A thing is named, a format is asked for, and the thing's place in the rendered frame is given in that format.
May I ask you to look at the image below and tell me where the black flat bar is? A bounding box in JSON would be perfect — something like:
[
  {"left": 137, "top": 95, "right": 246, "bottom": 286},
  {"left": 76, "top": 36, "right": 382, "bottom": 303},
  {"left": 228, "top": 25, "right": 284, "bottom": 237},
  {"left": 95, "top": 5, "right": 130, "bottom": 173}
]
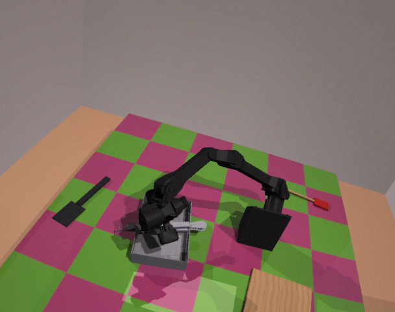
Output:
[{"left": 52, "top": 176, "right": 111, "bottom": 227}]

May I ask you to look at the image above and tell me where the red spatula with wooden handle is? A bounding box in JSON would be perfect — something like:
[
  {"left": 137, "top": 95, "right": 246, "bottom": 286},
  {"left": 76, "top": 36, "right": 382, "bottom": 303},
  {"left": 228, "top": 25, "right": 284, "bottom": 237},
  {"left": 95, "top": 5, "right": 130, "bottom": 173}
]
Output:
[{"left": 288, "top": 190, "right": 329, "bottom": 211}]

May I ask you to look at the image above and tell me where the light wooden board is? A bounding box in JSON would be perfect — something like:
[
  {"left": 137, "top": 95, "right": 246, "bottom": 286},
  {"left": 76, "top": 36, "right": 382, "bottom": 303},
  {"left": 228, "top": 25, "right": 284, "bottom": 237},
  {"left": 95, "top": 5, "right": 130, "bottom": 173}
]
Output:
[{"left": 242, "top": 268, "right": 312, "bottom": 312}]

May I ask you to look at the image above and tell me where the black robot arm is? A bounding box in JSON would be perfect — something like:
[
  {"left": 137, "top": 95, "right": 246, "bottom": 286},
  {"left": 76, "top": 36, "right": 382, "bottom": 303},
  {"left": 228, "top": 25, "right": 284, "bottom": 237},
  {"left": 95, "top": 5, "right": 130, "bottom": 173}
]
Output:
[{"left": 139, "top": 148, "right": 290, "bottom": 233}]

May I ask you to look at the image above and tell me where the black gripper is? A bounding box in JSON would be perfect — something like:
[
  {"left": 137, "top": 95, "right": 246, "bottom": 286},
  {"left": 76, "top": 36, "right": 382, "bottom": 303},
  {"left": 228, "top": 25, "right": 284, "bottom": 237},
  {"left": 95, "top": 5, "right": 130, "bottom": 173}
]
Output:
[{"left": 146, "top": 189, "right": 179, "bottom": 245}]

